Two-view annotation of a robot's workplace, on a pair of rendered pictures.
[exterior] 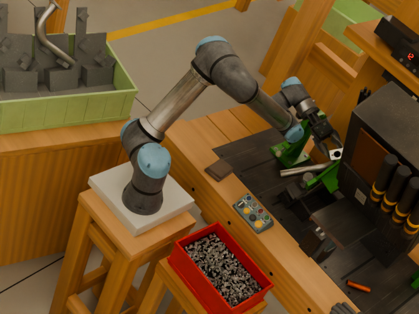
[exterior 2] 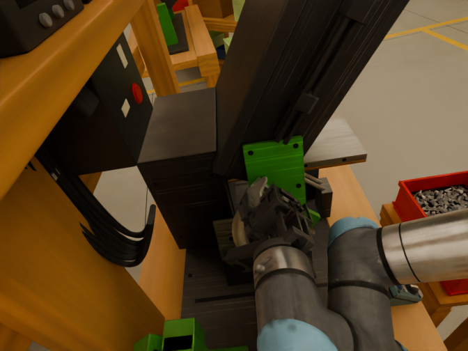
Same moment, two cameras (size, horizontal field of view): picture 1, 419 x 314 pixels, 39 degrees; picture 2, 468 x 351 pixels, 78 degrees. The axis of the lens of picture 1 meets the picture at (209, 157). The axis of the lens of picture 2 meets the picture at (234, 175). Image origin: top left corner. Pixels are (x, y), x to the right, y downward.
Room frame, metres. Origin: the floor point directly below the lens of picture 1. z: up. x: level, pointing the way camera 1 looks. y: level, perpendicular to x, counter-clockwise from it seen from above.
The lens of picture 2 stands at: (2.07, -0.12, 1.61)
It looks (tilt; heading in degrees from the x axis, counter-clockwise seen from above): 42 degrees down; 242
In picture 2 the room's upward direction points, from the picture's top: 12 degrees counter-clockwise
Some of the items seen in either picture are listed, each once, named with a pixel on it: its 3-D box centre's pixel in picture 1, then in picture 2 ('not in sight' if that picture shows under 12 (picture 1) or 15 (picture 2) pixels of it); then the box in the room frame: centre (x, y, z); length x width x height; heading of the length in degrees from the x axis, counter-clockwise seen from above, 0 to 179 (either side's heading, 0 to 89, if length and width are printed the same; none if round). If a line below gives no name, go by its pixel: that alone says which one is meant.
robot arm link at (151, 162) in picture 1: (151, 166); not in sight; (1.50, 0.17, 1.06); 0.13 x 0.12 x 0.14; 40
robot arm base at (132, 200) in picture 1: (144, 190); not in sight; (1.49, 0.16, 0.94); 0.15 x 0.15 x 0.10
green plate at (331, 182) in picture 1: (341, 172); (274, 177); (1.78, -0.47, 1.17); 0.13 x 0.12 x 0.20; 57
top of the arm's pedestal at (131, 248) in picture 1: (138, 210); not in sight; (1.49, 0.16, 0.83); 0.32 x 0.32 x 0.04; 60
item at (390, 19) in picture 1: (397, 34); not in sight; (2.13, -0.45, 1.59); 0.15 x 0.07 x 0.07; 57
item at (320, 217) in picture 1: (358, 214); (281, 150); (1.66, -0.58, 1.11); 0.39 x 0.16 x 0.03; 147
